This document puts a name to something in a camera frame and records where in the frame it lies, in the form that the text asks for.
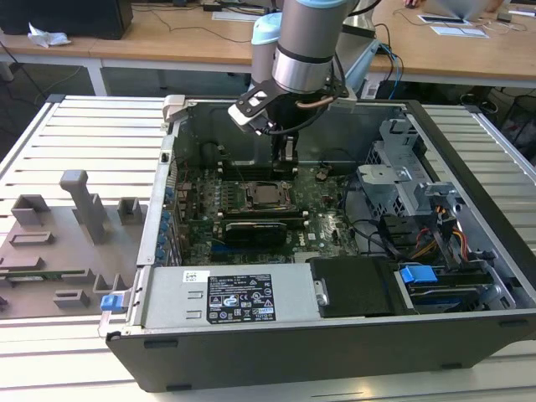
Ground crumpled white paper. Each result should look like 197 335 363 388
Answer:
27 21 72 49

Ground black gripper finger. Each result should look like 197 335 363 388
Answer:
271 131 301 173

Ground grey case latch handle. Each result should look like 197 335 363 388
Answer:
161 95 188 126

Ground white power adapter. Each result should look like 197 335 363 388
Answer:
360 80 381 101

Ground black computer tower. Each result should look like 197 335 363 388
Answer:
0 0 134 41

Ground metal socket cover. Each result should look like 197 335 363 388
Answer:
247 182 296 209

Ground pale blue teach pendant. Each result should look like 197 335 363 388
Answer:
346 40 381 96

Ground black cable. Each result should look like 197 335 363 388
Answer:
341 173 405 263

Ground coloured power wires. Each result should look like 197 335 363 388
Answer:
410 203 470 263

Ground CPU socket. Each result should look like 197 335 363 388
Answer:
244 179 301 213

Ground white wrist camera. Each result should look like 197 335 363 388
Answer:
228 79 280 137

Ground silver power supply unit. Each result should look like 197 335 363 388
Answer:
140 261 323 332

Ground black PC case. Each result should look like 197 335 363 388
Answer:
106 95 536 394

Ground black graphics card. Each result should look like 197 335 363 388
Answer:
224 220 291 253

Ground green motherboard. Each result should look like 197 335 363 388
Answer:
172 165 362 268

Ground wooden desk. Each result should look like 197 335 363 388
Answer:
0 0 536 91

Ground grey parts rack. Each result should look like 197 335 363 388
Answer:
0 169 151 322

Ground grey laptop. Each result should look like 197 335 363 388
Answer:
426 0 489 22

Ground metal disk bay cage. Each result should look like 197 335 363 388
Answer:
355 118 461 219

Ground black drive bay cover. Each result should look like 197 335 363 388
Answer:
307 255 418 320

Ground blue disk carrier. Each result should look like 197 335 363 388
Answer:
395 264 495 315

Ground blue release latch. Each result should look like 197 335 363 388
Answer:
101 294 127 314

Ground green RAM stick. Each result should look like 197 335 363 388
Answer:
0 271 87 283

